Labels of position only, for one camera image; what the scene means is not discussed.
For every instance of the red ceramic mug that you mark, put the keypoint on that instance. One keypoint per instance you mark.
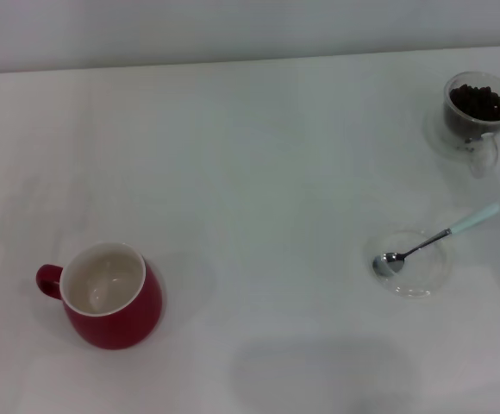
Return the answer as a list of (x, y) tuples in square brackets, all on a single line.
[(116, 321)]

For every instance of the clear glass dish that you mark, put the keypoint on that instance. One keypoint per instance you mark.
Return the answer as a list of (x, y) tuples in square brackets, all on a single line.
[(422, 276)]

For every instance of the coffee bean pile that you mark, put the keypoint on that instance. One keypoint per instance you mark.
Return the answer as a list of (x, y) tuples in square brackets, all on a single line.
[(478, 101)]

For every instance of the clear glass saucer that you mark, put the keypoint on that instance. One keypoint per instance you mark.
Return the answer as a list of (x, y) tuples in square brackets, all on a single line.
[(435, 133)]

